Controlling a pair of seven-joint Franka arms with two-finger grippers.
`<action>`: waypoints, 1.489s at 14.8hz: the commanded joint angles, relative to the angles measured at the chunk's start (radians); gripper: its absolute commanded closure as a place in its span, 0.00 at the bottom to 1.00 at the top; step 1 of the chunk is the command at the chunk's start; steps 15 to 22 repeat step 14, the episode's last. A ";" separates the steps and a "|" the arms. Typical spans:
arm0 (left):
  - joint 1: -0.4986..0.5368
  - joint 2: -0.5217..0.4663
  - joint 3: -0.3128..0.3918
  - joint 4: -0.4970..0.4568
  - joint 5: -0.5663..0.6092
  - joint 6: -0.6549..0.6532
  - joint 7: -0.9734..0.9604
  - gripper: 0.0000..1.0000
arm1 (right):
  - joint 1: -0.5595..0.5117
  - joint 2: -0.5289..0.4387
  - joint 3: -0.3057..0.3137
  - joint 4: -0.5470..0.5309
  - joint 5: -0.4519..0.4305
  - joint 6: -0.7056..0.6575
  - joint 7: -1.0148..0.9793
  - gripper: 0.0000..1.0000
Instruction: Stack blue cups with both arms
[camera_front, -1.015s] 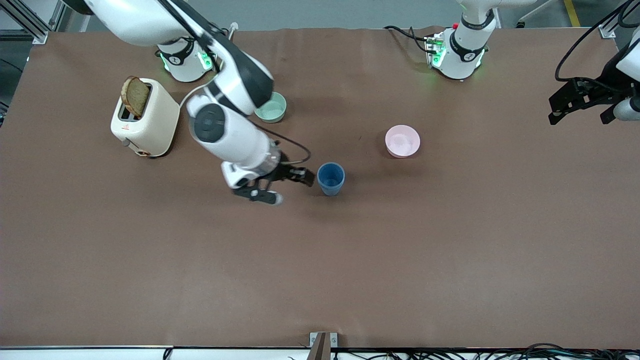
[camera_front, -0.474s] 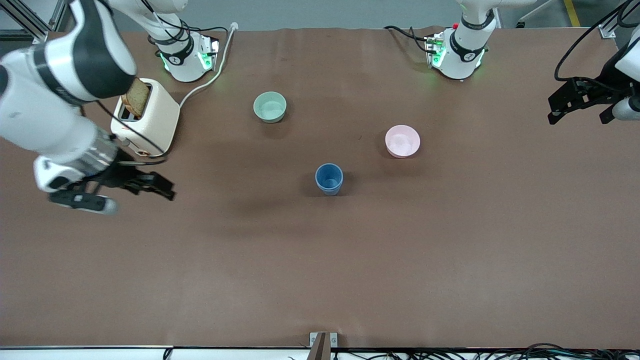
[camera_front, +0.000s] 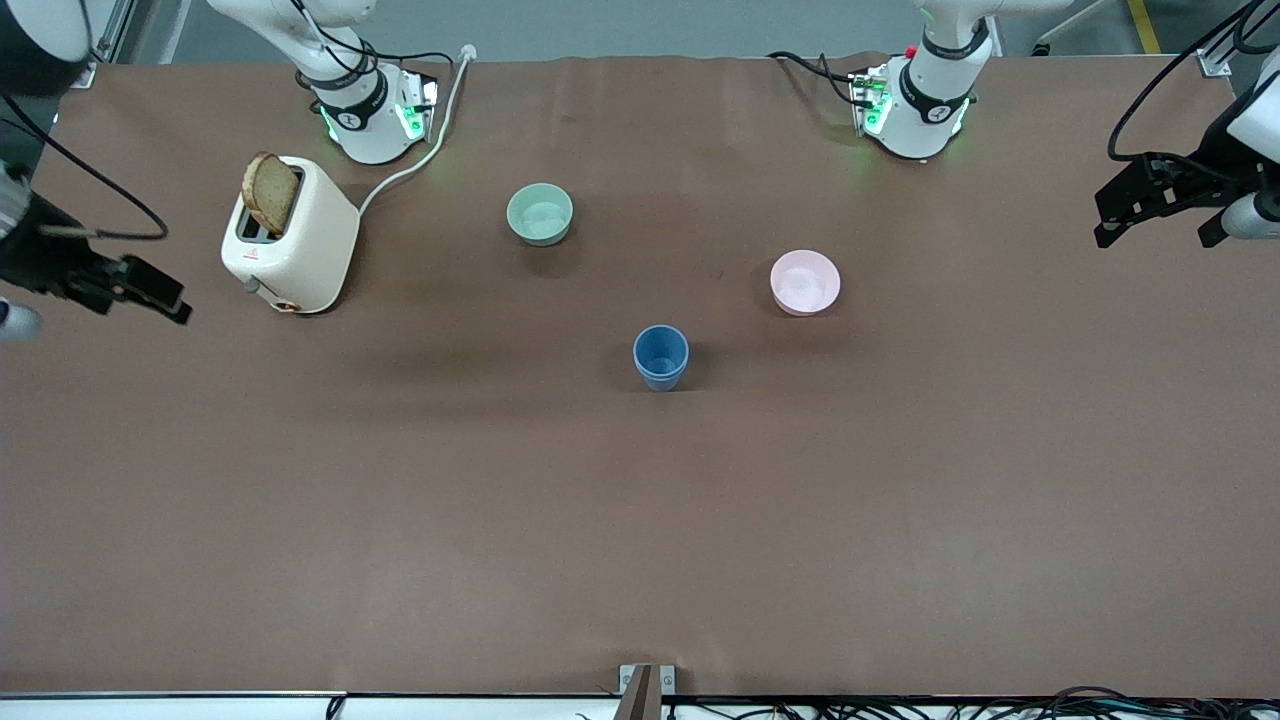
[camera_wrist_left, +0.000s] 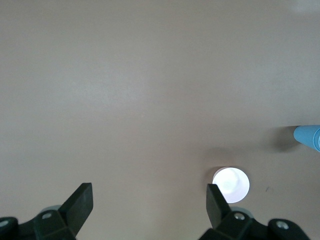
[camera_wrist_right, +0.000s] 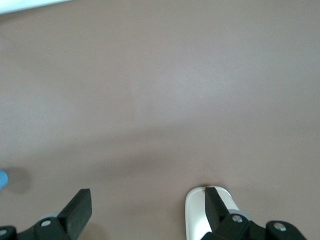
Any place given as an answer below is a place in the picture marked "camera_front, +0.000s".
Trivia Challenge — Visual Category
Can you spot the brown bread slice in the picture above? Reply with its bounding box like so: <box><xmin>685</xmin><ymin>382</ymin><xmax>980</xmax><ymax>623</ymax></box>
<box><xmin>242</xmin><ymin>151</ymin><xmax>301</xmax><ymax>237</ymax></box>

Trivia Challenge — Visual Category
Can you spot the cream white toaster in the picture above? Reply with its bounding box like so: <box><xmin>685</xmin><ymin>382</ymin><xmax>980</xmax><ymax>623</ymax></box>
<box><xmin>220</xmin><ymin>155</ymin><xmax>361</xmax><ymax>316</ymax></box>

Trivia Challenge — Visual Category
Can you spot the pink bowl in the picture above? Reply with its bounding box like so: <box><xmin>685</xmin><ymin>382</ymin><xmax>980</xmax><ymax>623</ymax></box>
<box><xmin>769</xmin><ymin>249</ymin><xmax>842</xmax><ymax>317</ymax></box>

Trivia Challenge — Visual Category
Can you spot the mint green bowl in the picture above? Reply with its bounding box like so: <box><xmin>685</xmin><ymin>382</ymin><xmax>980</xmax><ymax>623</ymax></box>
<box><xmin>505</xmin><ymin>182</ymin><xmax>575</xmax><ymax>247</ymax></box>

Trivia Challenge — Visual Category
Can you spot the brown table cover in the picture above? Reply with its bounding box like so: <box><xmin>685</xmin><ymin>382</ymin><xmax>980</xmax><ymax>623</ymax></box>
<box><xmin>0</xmin><ymin>52</ymin><xmax>1280</xmax><ymax>699</ymax></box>

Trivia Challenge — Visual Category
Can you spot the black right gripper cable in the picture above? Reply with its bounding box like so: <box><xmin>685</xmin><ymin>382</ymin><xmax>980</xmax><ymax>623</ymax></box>
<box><xmin>0</xmin><ymin>92</ymin><xmax>170</xmax><ymax>242</ymax></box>

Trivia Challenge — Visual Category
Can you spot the aluminium frame profile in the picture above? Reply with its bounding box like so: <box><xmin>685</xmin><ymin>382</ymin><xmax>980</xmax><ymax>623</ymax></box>
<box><xmin>60</xmin><ymin>0</ymin><xmax>137</xmax><ymax>89</ymax></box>

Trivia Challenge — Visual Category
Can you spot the white toaster power cable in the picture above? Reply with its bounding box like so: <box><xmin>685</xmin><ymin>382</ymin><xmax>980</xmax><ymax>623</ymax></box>
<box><xmin>357</xmin><ymin>44</ymin><xmax>478</xmax><ymax>217</ymax></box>

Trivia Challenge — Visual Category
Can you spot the black right arm base cable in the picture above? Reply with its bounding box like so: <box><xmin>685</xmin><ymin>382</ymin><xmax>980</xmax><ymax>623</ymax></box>
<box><xmin>288</xmin><ymin>0</ymin><xmax>457</xmax><ymax>113</ymax></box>

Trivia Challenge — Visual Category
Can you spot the black arm base cable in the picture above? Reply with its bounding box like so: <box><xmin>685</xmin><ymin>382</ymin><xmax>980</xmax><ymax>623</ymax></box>
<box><xmin>288</xmin><ymin>0</ymin><xmax>457</xmax><ymax>113</ymax></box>
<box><xmin>767</xmin><ymin>50</ymin><xmax>866</xmax><ymax>109</ymax></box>

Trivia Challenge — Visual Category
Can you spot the black left arm base cable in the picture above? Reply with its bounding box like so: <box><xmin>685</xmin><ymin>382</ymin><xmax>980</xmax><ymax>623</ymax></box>
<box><xmin>767</xmin><ymin>50</ymin><xmax>866</xmax><ymax>109</ymax></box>

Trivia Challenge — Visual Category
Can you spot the metal table edge bracket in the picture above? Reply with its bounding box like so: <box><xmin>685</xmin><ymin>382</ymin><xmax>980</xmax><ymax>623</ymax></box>
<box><xmin>618</xmin><ymin>664</ymin><xmax>677</xmax><ymax>720</ymax></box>

